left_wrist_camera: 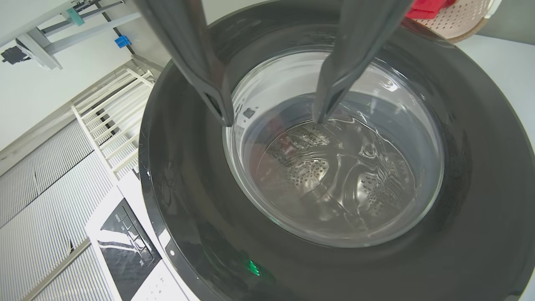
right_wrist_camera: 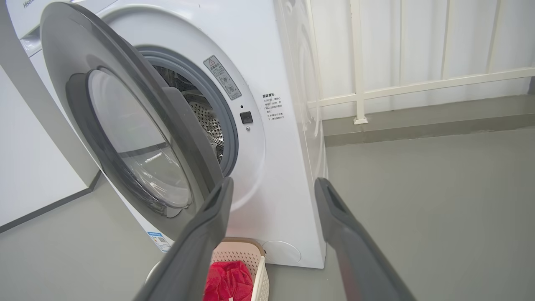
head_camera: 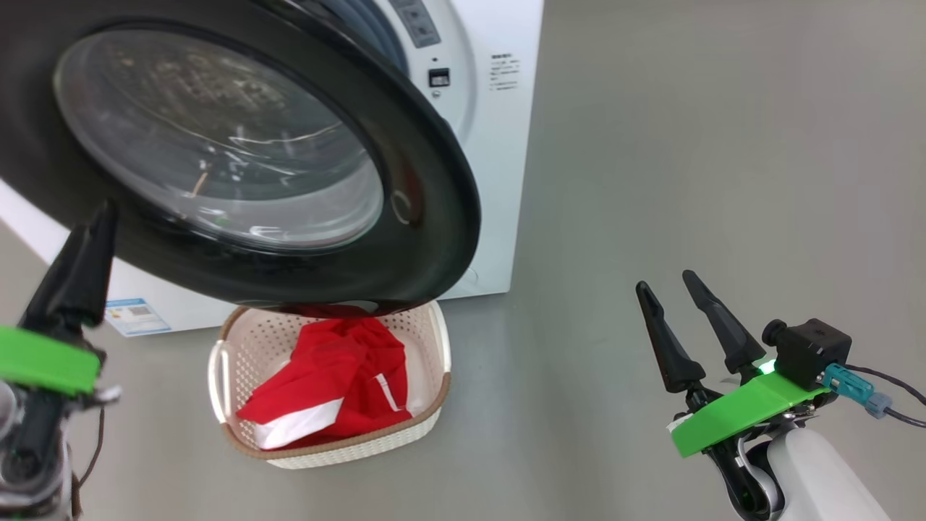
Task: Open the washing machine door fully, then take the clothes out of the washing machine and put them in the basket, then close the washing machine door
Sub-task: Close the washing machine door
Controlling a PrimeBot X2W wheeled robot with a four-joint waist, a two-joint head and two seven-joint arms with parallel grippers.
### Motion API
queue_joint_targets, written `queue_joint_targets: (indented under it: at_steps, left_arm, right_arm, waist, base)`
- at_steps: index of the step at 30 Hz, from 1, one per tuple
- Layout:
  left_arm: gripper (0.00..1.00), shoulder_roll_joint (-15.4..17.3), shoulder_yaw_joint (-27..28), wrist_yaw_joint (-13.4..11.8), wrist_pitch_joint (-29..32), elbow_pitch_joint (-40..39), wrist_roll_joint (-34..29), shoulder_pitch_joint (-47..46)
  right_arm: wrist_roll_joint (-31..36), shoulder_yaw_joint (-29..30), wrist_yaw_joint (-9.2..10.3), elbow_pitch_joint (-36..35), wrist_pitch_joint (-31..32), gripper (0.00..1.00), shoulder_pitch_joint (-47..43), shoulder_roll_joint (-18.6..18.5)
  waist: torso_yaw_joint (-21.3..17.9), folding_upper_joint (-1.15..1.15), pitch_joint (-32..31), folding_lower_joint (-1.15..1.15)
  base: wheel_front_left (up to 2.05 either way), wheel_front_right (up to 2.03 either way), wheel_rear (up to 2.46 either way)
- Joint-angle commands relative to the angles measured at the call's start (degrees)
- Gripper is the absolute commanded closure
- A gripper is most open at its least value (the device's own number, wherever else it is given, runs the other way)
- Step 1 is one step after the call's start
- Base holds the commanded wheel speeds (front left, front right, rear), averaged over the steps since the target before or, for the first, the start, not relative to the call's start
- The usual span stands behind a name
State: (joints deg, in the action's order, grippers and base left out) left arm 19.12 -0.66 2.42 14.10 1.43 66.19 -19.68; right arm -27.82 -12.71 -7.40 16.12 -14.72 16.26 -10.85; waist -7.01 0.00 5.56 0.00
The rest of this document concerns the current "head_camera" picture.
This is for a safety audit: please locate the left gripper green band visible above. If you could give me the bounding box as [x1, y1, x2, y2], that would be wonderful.
[0, 201, 122, 507]

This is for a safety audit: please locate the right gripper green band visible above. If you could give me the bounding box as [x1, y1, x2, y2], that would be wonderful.
[636, 270, 833, 521]

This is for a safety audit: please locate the red and white garment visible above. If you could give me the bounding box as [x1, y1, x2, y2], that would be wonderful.
[237, 308, 413, 451]

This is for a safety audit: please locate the black-rimmed glass washer door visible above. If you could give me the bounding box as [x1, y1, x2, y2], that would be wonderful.
[0, 0, 482, 317]

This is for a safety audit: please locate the cream laundry basket brown rim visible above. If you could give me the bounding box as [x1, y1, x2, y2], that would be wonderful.
[208, 300, 452, 470]

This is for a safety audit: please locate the white front-load washing machine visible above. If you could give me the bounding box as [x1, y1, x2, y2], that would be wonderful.
[0, 0, 545, 337]

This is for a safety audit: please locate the blue energy label sticker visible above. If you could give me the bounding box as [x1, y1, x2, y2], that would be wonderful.
[103, 297, 173, 338]

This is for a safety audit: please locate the grey warning label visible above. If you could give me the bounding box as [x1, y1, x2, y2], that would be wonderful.
[391, 0, 441, 48]

